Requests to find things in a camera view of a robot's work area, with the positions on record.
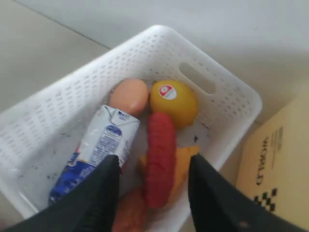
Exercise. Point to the red strawberry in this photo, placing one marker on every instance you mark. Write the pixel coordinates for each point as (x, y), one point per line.
(161, 160)

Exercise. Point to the brown cardboard box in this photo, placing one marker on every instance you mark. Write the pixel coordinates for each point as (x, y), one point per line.
(274, 168)

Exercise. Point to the blue white milk carton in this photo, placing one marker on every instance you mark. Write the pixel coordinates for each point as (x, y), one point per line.
(110, 132)

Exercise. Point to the yellow cheese wedge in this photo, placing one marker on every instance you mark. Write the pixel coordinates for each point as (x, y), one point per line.
(183, 156)

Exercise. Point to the white perforated plastic basket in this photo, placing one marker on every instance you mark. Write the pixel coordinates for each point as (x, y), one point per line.
(39, 134)

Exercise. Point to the breaded fried nugget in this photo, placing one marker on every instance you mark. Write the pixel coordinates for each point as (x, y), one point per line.
(131, 212)

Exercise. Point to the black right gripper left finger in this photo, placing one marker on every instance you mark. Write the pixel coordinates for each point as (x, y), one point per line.
(90, 207)

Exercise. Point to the yellow lemon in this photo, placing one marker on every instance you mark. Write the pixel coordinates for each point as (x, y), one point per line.
(175, 99)

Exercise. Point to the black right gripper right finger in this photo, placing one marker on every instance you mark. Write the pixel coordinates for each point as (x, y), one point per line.
(217, 206)

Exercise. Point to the brown egg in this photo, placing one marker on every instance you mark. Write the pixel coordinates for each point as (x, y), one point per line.
(130, 96)

